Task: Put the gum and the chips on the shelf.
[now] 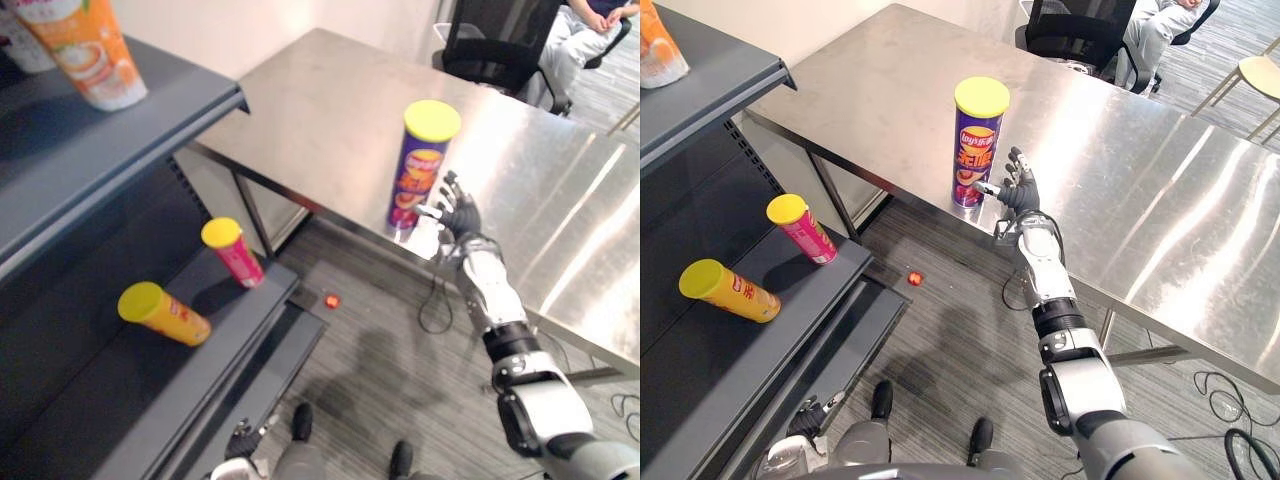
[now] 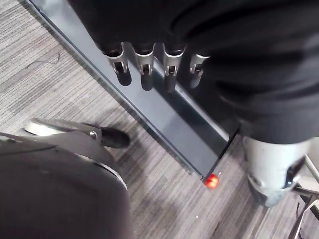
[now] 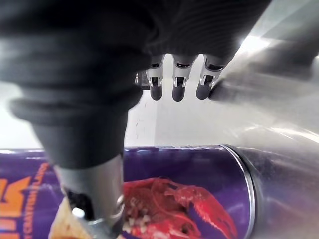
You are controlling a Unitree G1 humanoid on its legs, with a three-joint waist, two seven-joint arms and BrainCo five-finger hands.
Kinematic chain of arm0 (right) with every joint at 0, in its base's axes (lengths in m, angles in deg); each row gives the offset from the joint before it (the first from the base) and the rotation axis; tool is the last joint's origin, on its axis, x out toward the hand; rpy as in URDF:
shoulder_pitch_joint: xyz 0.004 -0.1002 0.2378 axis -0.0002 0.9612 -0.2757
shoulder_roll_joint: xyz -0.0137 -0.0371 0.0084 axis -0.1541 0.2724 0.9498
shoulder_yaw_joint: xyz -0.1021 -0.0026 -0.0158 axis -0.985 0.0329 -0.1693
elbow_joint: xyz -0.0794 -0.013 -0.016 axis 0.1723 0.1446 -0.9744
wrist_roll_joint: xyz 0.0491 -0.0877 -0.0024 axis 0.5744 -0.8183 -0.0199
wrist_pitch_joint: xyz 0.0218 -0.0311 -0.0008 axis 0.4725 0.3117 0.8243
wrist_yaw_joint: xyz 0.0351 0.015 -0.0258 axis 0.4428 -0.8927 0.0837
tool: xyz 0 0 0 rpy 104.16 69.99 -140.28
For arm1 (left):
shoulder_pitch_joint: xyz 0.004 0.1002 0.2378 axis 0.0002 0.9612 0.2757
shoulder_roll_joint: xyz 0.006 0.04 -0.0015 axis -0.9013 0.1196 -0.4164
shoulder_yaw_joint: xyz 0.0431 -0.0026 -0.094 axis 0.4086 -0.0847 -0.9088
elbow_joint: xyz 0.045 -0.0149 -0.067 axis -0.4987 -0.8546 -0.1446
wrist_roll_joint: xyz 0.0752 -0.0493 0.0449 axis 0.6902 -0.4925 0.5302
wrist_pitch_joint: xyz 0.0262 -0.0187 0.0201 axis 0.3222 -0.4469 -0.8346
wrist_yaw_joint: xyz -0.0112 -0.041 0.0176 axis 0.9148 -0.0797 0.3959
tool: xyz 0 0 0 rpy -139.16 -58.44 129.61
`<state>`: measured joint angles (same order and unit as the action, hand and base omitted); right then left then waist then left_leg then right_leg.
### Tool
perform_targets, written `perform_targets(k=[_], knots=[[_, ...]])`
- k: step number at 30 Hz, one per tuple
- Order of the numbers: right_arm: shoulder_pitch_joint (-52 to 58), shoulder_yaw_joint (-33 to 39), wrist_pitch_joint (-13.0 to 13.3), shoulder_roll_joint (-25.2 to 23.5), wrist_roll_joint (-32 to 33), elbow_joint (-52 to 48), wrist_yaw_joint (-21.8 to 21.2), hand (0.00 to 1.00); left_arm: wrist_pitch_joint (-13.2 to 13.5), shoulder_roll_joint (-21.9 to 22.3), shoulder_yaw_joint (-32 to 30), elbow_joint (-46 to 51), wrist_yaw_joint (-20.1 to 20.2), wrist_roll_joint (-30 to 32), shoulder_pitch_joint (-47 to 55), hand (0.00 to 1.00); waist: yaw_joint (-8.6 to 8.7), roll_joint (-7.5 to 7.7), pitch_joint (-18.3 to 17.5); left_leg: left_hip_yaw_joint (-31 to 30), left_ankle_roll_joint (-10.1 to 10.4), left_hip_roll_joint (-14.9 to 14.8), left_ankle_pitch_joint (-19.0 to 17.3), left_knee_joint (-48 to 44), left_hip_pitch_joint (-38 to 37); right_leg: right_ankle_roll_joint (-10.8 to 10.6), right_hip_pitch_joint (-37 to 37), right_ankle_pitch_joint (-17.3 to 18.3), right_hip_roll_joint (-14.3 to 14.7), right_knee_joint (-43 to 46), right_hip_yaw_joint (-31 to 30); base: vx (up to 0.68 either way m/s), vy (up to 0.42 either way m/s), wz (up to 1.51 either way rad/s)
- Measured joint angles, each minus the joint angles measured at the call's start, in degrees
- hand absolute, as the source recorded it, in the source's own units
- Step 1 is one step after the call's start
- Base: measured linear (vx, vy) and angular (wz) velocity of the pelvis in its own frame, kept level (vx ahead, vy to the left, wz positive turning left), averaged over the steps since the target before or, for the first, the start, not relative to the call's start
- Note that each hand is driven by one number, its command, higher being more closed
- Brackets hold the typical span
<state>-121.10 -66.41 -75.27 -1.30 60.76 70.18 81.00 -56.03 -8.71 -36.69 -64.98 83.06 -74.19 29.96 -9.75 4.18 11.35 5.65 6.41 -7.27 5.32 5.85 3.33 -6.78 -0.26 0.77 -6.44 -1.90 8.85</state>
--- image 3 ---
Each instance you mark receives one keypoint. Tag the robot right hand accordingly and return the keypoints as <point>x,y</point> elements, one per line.
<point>82,62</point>

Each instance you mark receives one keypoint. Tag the purple crayfish chips can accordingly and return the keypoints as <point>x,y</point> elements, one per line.
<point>189,191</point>

